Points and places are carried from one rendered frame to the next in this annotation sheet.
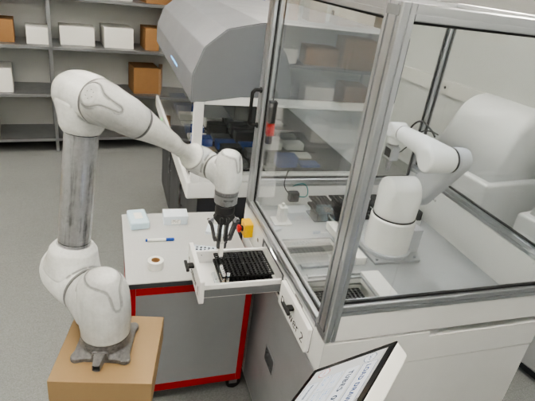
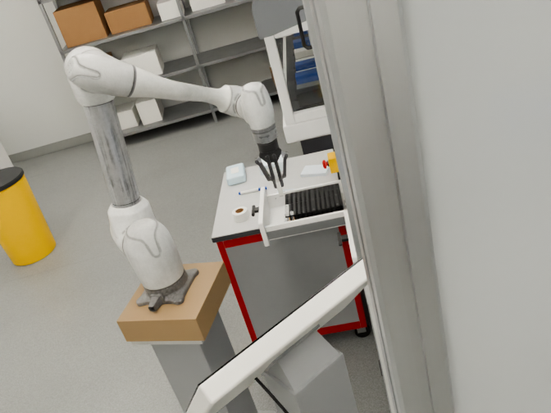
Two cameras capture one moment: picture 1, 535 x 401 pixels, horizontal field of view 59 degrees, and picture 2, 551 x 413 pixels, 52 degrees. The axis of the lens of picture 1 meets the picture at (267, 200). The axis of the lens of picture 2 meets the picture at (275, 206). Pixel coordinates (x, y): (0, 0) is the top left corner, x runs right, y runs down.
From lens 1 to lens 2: 76 cm
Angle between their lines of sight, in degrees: 26
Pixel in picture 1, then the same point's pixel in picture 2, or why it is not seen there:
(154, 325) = (213, 269)
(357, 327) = not seen: hidden behind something
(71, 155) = (92, 124)
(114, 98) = (88, 65)
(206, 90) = (271, 22)
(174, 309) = (268, 258)
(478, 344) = not seen: outside the picture
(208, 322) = (308, 268)
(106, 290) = (141, 238)
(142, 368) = (191, 306)
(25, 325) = not seen: hidden behind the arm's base
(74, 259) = (124, 216)
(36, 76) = (183, 51)
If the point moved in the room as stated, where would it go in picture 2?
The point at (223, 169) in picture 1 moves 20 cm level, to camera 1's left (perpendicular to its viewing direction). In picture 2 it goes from (246, 106) to (198, 110)
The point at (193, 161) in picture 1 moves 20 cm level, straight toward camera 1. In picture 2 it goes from (224, 104) to (208, 127)
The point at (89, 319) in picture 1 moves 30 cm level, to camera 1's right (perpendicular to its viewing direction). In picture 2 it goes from (136, 265) to (213, 269)
